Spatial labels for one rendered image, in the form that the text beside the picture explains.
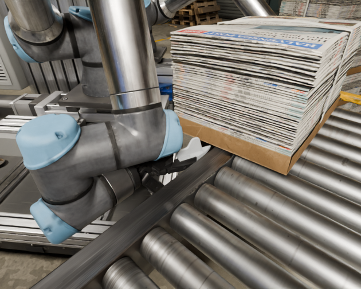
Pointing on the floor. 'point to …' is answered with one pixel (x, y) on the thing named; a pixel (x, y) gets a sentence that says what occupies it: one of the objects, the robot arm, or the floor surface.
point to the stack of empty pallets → (185, 16)
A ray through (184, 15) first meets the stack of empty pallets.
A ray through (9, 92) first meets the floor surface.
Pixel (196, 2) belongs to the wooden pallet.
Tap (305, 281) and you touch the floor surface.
